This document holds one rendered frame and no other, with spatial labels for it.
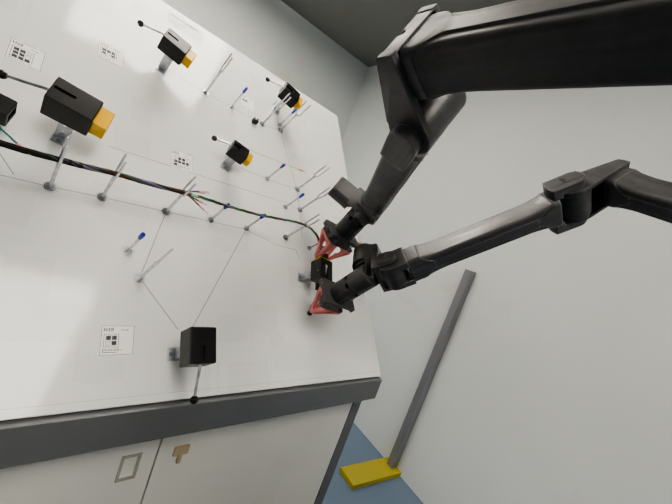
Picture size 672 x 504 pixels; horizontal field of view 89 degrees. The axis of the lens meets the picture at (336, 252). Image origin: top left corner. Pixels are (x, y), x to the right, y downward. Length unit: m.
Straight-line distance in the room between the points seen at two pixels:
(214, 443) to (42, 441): 0.33
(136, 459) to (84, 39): 0.87
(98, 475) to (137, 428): 0.13
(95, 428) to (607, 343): 1.69
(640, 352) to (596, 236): 0.49
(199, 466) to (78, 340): 0.39
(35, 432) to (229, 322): 0.34
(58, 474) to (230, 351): 0.32
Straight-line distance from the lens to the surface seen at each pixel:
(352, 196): 0.82
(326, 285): 0.81
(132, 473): 0.85
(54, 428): 0.68
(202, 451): 0.88
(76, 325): 0.69
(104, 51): 1.01
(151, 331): 0.72
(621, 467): 1.82
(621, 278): 1.80
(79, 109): 0.74
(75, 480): 0.81
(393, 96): 0.40
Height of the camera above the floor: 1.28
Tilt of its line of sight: 6 degrees down
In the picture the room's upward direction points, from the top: 20 degrees clockwise
